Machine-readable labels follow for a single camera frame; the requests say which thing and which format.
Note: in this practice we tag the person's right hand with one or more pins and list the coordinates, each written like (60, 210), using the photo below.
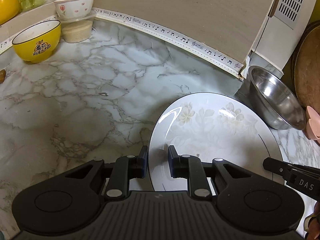
(313, 225)

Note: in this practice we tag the pink bear-shaped plate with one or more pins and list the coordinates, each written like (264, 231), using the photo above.
(312, 126)

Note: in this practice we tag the grey vent grille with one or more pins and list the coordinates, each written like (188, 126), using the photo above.
(288, 11)

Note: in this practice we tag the large white floral plate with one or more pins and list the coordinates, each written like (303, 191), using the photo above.
(209, 126)

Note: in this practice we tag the stainless steel mixing bowl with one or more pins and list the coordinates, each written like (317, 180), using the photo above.
(273, 101)

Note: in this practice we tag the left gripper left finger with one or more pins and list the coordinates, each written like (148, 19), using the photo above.
(123, 170)

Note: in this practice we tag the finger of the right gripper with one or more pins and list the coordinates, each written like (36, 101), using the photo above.
(283, 168)

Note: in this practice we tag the round wooden cutting board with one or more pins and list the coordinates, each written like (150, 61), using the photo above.
(305, 67)

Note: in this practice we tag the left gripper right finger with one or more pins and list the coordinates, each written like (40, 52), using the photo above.
(194, 171)

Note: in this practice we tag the yellow ceramic bowl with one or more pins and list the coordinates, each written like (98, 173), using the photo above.
(37, 43)

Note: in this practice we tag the white floral ceramic bowl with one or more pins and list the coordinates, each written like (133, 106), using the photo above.
(70, 9)

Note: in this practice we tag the clear container with grains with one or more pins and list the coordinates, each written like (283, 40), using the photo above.
(77, 29)

